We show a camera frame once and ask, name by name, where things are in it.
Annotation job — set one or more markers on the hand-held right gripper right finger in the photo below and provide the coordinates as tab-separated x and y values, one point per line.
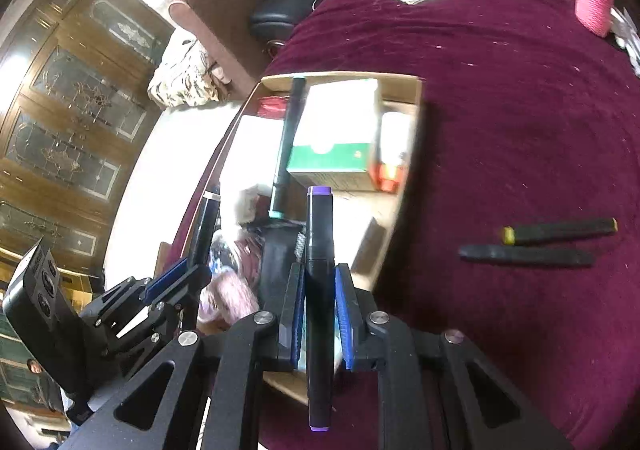
345	320

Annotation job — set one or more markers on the patterned cream cushion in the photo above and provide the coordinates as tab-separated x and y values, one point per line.
185	75

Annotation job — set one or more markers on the pink patterned pouch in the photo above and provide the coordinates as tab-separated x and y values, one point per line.
230	290

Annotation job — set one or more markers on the wooden glass-door cabinet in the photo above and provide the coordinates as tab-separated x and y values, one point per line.
75	105

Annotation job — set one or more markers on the brown armchair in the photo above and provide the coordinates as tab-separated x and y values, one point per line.
225	15

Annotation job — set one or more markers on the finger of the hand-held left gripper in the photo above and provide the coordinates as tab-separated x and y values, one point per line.
167	280
145	335

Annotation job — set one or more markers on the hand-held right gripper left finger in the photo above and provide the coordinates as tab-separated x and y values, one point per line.
297	320

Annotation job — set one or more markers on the black marker purple caps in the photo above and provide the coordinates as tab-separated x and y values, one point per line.
320	240

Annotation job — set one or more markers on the black marker yellow caps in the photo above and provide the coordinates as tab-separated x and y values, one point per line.
560	231

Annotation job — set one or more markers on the white and red packet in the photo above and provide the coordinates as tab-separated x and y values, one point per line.
395	135

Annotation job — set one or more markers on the black marker teal cap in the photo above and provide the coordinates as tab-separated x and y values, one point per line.
290	130

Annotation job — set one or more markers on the wooden storage box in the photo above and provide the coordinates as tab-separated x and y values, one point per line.
387	230

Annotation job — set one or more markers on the green and white box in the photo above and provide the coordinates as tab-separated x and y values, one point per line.
330	165

